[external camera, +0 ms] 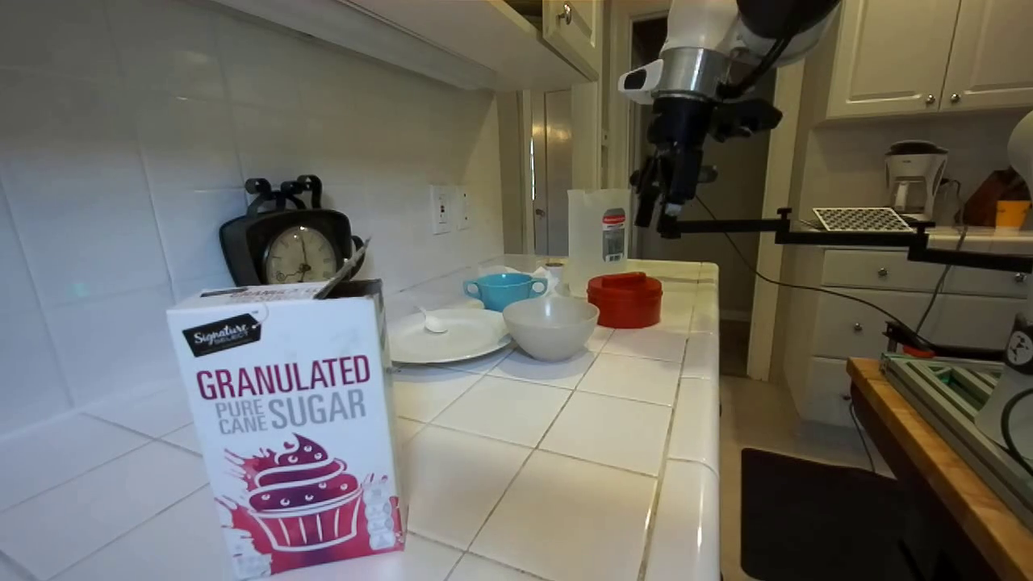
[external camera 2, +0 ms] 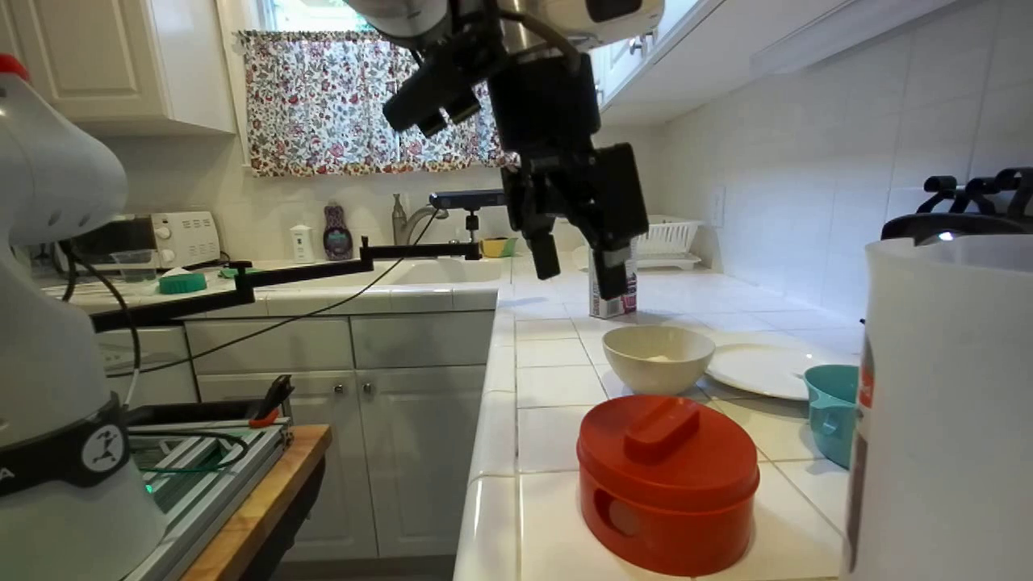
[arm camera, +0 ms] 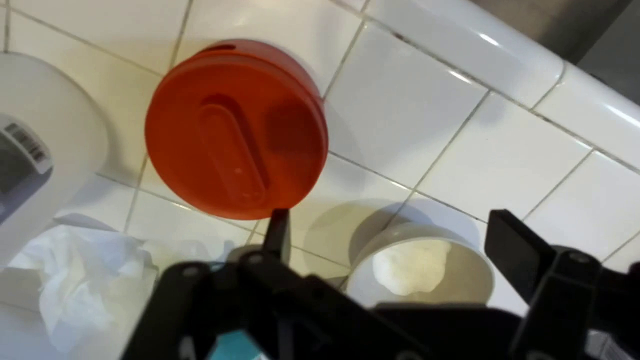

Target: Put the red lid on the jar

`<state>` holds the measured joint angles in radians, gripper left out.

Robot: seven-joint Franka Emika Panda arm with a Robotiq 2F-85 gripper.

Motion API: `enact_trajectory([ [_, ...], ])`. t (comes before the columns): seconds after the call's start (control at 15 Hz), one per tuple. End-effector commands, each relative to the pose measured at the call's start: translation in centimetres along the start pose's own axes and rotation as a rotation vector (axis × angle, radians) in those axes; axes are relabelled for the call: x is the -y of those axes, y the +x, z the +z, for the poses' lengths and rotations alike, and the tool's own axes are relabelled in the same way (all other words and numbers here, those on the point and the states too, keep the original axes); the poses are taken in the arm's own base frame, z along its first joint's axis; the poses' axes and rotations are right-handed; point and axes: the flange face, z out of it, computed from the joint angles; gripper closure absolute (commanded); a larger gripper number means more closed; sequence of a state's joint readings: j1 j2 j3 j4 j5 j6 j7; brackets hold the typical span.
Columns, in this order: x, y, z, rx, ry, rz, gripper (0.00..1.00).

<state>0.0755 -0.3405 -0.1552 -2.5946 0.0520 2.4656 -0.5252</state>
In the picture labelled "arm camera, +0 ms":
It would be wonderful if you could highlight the white crumpled plastic bag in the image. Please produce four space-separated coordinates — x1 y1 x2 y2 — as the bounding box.
8 222 161 358

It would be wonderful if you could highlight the red round plastic lid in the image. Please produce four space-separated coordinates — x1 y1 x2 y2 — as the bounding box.
144 37 330 222

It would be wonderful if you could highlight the white round bowl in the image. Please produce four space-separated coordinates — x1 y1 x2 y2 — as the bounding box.
343 222 496 311

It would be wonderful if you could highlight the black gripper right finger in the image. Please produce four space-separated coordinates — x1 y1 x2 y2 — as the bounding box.
484 207 640 360

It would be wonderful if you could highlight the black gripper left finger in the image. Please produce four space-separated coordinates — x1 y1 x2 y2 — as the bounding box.
122 207 415 360

